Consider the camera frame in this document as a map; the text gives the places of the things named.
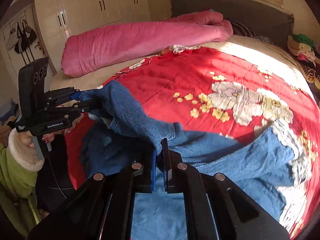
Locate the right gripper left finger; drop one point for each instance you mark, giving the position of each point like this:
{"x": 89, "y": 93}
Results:
{"x": 102, "y": 207}

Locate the dark grey headboard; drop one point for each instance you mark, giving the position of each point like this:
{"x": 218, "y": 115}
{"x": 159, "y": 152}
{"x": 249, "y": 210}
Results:
{"x": 262, "y": 19}

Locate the striped pillow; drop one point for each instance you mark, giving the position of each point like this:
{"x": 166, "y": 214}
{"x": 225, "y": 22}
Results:
{"x": 241, "y": 30}

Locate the pink rolled quilt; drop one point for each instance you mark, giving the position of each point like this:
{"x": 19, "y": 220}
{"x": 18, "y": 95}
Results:
{"x": 112, "y": 44}

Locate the pile of folded clothes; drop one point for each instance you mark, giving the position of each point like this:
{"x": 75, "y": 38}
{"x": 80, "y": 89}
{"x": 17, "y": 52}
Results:
{"x": 306, "y": 52}

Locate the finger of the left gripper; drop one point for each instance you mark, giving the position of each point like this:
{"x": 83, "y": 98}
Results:
{"x": 84, "y": 106}
{"x": 62, "y": 95}

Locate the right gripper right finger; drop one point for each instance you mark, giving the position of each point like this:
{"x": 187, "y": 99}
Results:
{"x": 215, "y": 207}

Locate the cream wardrobe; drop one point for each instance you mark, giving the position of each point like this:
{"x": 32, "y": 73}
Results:
{"x": 60, "y": 19}

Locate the blue denim lace pants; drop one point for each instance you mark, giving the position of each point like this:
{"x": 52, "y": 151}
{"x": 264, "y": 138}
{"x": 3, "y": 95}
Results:
{"x": 258, "y": 168}

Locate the red floral bedspread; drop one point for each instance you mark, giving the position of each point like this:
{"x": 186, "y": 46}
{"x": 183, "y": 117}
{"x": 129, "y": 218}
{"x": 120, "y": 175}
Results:
{"x": 207, "y": 90}

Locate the green sleeve cream cuff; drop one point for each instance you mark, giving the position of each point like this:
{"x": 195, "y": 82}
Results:
{"x": 19, "y": 168}

